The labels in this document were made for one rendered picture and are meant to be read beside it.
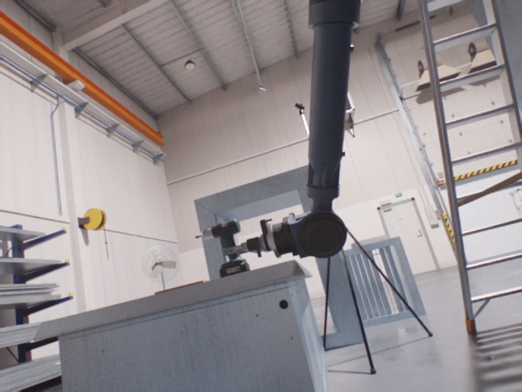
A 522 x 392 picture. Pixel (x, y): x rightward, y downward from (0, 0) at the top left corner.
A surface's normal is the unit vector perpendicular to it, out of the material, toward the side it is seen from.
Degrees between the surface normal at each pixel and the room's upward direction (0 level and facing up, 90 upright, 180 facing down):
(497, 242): 90
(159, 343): 90
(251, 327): 90
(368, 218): 90
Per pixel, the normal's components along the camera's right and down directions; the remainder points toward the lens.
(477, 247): -0.26, -0.19
